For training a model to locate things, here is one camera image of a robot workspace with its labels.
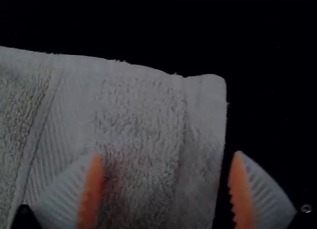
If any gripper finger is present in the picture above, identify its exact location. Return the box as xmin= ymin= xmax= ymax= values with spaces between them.
xmin=15 ymin=153 xmax=105 ymax=229
xmin=227 ymin=151 xmax=314 ymax=229

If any black mat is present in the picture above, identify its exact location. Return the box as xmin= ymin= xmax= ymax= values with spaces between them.
xmin=0 ymin=0 xmax=317 ymax=229

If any pale towel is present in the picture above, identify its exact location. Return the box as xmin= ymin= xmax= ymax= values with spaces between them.
xmin=0 ymin=46 xmax=228 ymax=229

